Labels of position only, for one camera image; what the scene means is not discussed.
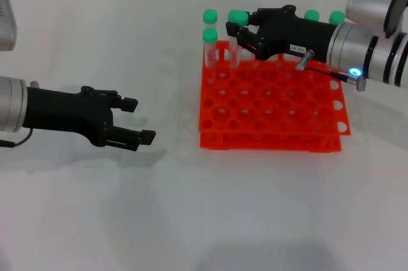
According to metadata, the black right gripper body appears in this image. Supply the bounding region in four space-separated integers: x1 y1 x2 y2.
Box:
257 4 338 64

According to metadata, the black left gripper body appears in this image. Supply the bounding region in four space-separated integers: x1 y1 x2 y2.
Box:
23 85 115 148

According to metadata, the orange test tube rack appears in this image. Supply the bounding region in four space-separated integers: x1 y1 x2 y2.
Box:
198 40 352 151

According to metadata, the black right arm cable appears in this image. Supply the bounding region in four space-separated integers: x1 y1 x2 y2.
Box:
295 49 367 92

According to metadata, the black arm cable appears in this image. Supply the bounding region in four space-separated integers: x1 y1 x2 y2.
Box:
295 49 367 92
0 128 33 149

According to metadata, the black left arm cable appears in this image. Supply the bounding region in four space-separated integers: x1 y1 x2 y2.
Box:
0 128 33 149

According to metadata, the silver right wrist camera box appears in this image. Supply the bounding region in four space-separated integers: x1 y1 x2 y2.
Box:
346 0 408 40

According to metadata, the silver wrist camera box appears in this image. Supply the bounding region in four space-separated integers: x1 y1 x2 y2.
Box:
0 0 18 52
346 0 408 40

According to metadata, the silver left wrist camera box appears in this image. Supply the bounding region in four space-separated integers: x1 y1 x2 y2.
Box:
0 0 18 52

